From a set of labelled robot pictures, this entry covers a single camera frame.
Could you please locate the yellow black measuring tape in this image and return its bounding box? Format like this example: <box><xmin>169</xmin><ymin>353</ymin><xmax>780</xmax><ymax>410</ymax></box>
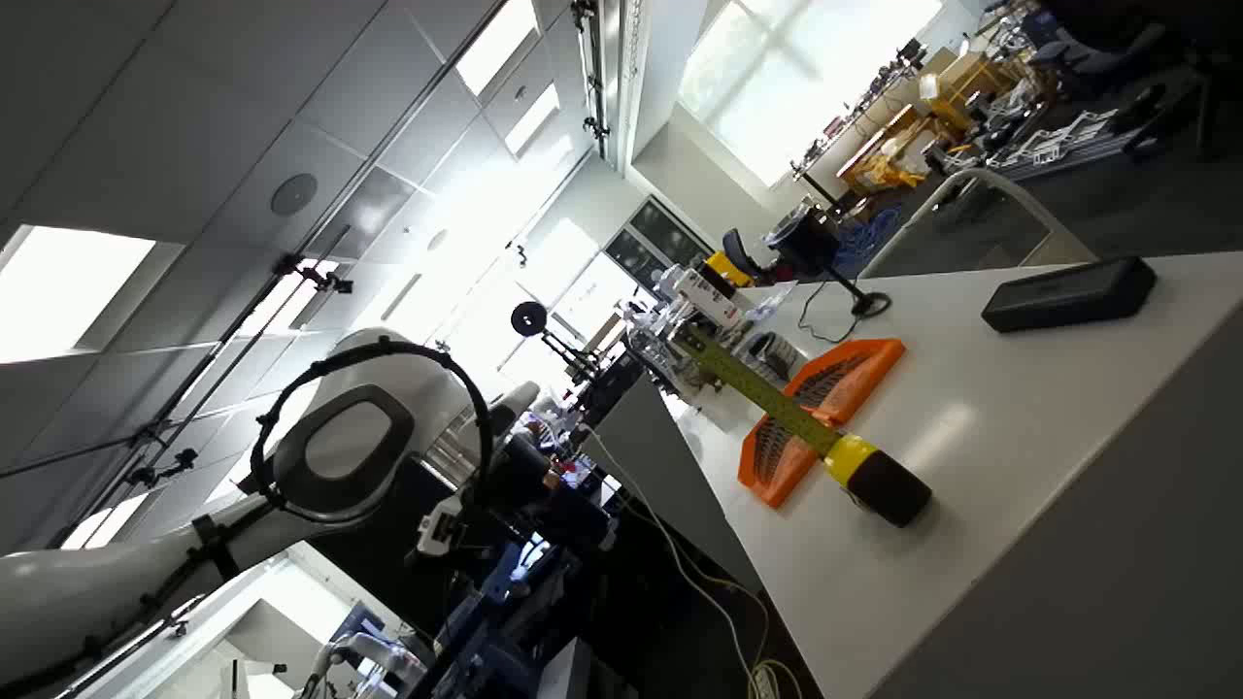
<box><xmin>681</xmin><ymin>327</ymin><xmax>934</xmax><ymax>531</ymax></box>

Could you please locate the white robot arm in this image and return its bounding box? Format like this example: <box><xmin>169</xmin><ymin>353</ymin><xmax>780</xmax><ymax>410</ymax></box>
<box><xmin>0</xmin><ymin>327</ymin><xmax>540</xmax><ymax>699</ymax></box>

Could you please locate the orange clipart tray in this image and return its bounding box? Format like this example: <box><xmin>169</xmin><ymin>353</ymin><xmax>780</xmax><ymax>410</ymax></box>
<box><xmin>732</xmin><ymin>332</ymin><xmax>907</xmax><ymax>514</ymax></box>

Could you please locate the grey computer monitor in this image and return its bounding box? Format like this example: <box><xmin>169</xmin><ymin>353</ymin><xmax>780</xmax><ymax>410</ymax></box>
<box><xmin>585</xmin><ymin>373</ymin><xmax>760</xmax><ymax>589</ymax></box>

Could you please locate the black desk lamp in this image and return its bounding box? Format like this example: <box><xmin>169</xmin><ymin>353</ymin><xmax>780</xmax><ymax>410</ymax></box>
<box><xmin>765</xmin><ymin>207</ymin><xmax>894</xmax><ymax>318</ymax></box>

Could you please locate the black rectangular case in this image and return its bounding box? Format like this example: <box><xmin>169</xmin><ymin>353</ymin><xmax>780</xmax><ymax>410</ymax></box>
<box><xmin>984</xmin><ymin>257</ymin><xmax>1157</xmax><ymax>332</ymax></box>

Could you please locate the white cable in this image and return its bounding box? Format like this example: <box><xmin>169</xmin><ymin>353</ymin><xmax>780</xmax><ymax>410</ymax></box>
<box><xmin>585</xmin><ymin>430</ymin><xmax>808</xmax><ymax>699</ymax></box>

